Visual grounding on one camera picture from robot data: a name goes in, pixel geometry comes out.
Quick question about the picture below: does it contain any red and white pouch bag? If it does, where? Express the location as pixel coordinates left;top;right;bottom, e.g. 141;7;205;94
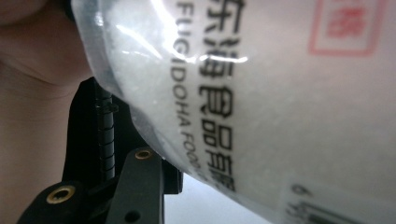
70;0;396;224

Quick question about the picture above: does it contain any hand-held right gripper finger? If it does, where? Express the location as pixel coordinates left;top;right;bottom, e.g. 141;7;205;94
62;77;149;189

